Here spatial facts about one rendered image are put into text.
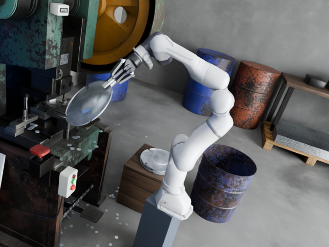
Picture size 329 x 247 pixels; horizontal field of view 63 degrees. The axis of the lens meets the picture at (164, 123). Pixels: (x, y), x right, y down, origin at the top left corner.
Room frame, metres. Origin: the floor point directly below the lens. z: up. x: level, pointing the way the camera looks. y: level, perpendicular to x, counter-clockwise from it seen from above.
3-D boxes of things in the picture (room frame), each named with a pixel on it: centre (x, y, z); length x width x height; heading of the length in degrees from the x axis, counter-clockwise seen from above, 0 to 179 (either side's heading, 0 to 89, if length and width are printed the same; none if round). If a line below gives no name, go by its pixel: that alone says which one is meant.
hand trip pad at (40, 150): (0.94, 0.49, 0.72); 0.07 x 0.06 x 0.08; 79
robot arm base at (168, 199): (1.18, -0.17, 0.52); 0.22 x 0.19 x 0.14; 64
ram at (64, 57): (1.30, 0.61, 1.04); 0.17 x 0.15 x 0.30; 79
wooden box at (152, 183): (1.70, -0.04, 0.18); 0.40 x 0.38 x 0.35; 77
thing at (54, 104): (1.31, 0.65, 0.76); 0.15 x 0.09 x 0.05; 169
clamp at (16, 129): (1.14, 0.69, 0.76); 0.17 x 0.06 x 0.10; 169
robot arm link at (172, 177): (1.24, -0.12, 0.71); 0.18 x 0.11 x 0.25; 9
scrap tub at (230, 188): (1.81, -0.56, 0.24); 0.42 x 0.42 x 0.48
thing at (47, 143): (1.31, 0.65, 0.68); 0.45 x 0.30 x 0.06; 169
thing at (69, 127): (1.28, 0.48, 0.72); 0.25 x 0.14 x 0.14; 79
